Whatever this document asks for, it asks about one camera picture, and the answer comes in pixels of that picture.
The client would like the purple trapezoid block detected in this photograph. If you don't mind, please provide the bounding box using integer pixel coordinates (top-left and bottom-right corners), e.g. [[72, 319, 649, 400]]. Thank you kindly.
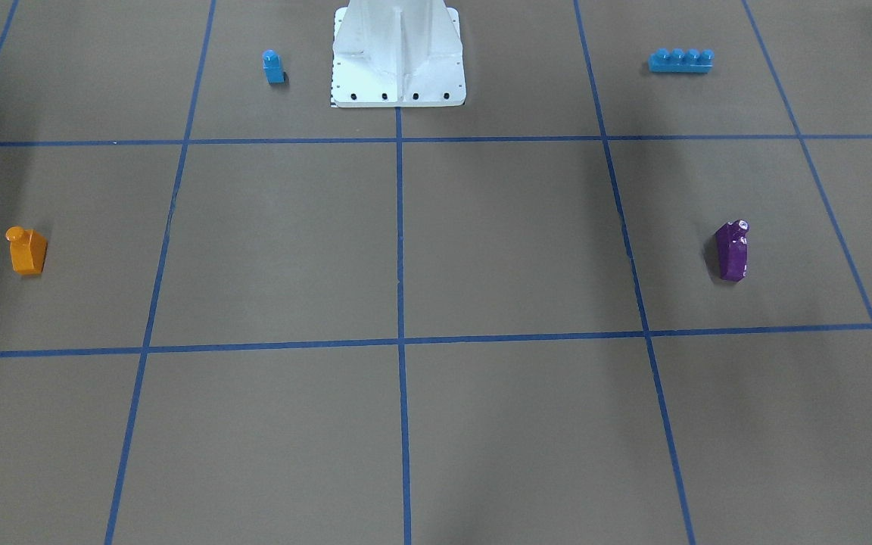
[[714, 220, 750, 282]]

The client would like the small blue block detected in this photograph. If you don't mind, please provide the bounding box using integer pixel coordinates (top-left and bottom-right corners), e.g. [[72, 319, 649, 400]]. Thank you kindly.
[[262, 49, 286, 84]]

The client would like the orange trapezoid block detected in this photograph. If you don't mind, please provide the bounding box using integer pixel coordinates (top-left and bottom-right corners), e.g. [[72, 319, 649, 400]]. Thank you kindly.
[[5, 226, 48, 276]]

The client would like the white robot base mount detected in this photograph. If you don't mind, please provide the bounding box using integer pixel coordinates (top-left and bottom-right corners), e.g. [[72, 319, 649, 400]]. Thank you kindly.
[[330, 1, 467, 108]]

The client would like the long blue studded block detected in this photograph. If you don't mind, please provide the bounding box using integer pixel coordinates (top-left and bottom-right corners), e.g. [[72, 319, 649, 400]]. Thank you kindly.
[[647, 48, 715, 73]]

